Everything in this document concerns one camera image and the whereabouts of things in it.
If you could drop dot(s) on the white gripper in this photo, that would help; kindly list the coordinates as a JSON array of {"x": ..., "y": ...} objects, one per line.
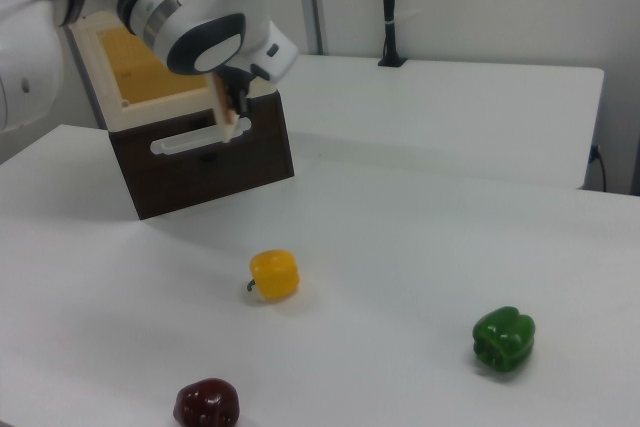
[{"x": 280, "y": 59}]

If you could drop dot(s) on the cream cabinet door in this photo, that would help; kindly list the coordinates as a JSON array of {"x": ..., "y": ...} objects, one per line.
[{"x": 227, "y": 134}]

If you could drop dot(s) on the dark brown wooden drawer box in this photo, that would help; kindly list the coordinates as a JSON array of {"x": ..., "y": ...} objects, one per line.
[{"x": 200, "y": 187}]

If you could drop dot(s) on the yellow bell pepper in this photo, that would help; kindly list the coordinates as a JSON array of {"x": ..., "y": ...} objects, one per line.
[{"x": 275, "y": 274}]

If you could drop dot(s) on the green bell pepper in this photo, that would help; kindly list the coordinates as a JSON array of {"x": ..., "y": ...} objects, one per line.
[{"x": 502, "y": 337}]

